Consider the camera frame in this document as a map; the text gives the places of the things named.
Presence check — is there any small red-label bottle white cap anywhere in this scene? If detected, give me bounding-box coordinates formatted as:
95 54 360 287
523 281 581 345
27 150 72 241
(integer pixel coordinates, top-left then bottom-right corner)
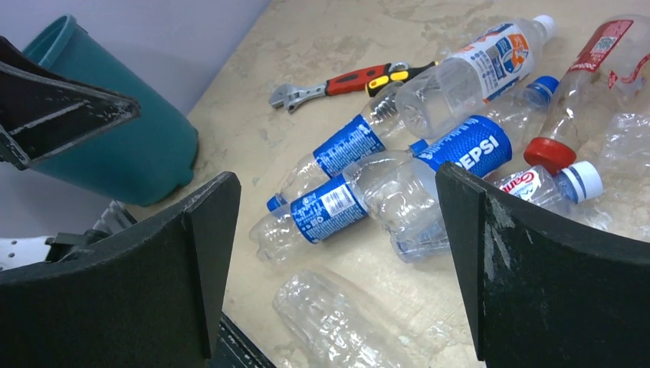
494 161 604 218

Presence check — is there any red-cap clear bottle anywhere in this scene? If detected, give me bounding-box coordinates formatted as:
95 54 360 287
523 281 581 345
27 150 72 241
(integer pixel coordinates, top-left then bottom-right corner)
523 15 649 173

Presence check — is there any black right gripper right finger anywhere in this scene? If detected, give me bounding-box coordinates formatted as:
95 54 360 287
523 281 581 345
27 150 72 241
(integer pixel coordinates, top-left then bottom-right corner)
435 163 649 367

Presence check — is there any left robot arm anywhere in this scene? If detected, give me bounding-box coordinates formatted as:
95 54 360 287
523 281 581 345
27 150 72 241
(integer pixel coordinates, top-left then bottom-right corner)
1 38 140 271

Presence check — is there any large Pepsi bottle blue cap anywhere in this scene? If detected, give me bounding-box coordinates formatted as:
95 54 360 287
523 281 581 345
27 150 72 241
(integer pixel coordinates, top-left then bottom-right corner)
365 76 559 263

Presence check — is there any white-label clear bottle white cap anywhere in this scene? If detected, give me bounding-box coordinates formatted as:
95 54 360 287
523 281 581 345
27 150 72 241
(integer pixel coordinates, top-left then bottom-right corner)
395 15 557 140

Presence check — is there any small Pepsi bottle upper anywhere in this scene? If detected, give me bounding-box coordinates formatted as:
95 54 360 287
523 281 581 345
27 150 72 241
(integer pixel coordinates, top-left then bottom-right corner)
266 81 411 212

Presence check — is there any small Pepsi bottle lower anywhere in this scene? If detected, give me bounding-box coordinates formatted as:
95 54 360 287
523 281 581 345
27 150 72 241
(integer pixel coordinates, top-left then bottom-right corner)
249 140 429 264

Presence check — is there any large clear crushed bottle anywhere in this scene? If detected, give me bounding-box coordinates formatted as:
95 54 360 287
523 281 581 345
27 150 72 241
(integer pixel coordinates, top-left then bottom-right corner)
272 270 454 367

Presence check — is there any small pepsi bottle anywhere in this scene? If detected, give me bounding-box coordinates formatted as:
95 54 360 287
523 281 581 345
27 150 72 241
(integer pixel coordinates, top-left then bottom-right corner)
249 140 429 264
266 81 411 212

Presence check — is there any yellow black handled screwdriver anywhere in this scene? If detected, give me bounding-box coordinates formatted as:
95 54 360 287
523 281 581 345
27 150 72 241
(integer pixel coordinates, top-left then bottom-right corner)
365 61 438 97

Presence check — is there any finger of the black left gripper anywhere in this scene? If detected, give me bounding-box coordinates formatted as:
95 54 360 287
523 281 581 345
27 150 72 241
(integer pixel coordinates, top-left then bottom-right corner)
1 38 140 170

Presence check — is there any teal plastic bin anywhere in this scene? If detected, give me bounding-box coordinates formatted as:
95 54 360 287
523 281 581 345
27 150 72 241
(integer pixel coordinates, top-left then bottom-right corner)
23 15 198 206

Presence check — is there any red-handled adjustable wrench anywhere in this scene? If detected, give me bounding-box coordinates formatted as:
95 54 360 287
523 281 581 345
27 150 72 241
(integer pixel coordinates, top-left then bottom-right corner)
268 63 393 113

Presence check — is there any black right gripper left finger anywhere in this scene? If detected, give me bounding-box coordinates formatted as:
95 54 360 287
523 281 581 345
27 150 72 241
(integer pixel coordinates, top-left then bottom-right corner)
1 172 241 367

